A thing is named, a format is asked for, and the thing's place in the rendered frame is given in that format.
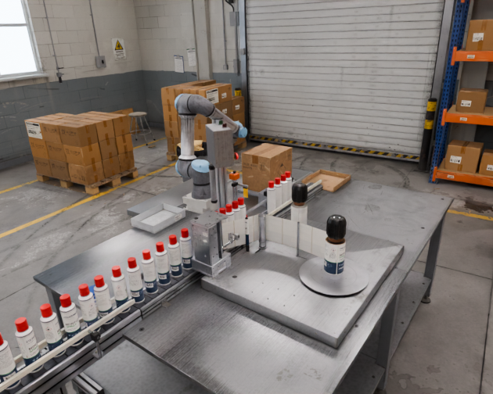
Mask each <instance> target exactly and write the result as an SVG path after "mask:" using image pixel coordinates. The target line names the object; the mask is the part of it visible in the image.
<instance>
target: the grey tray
mask: <svg viewBox="0 0 493 394"><path fill-rule="evenodd" d="M184 217H185V210H184V209H182V208H178V207H176V206H171V205H168V204H165V203H161V204H160V205H158V206H155V207H153V208H152V209H150V210H147V211H145V212H143V213H140V214H139V215H137V216H135V217H132V218H131V225H132V226H133V227H137V228H140V229H142V230H145V231H148V232H151V233H154V234H155V233H157V232H158V231H161V230H162V229H164V228H166V227H168V226H170V225H171V224H173V223H175V222H177V221H178V220H181V219H182V218H184Z"/></svg>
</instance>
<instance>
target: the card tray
mask: <svg viewBox="0 0 493 394"><path fill-rule="evenodd" d="M350 179H351V175H350V174H342V173H337V172H333V171H329V170H321V169H320V170H318V171H316V172H314V173H313V174H311V175H310V176H308V177H306V178H305V179H304V180H302V182H301V183H304V184H307V183H309V182H312V183H316V182H317V181H319V180H322V183H320V184H321V185H323V188H322V190H325V191H328V192H335V191H336V190H337V189H338V188H340V187H341V186H343V185H344V184H346V183H347V182H348V181H349V180H350Z"/></svg>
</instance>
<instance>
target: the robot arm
mask: <svg viewBox="0 0 493 394"><path fill-rule="evenodd" d="M175 108H176V109H177V111H178V115H179V116H180V117H181V155H180V156H179V157H178V161H177V163H176V164H175V169H176V171H177V173H178V174H179V175H181V176H183V177H188V178H192V179H193V191H192V198H193V199H210V198H211V184H210V175H209V166H208V165H210V164H209V163H208V162H207V161H206V160H203V159H196V157H195V155H194V118H195V117H196V114H197V113H198V114H201V115H203V116H205V117H209V118H211V119H212V118H215V117H223V118H224V123H227V126H228V127H229V128H231V129H232V133H233V148H234V147H235V146H234V144H235V143H236V141H237V140H236V139H237V138H245V137H246V136H247V129H246V128H245V127H243V125H242V124H241V123H240V122H238V121H233V120H231V119H230V118H229V117H227V116H226V115H225V114H224V113H222V112H221V111H220V110H218V109H217V108H215V105H214V104H213V103H212V102H210V101H209V100H207V99H206V98H204V97H203V96H201V95H193V94H180V95H179V96H178V97H177V98H176V99H175Z"/></svg>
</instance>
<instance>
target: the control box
mask: <svg viewBox="0 0 493 394"><path fill-rule="evenodd" d="M205 127H206V137H207V158H208V159H209V161H210V162H211V163H212V164H213V166H214V167H215V168H222V167H232V166H233V165H234V149H233V133H232V129H231V128H229V127H228V126H227V128H222V125H218V124H206V125H205Z"/></svg>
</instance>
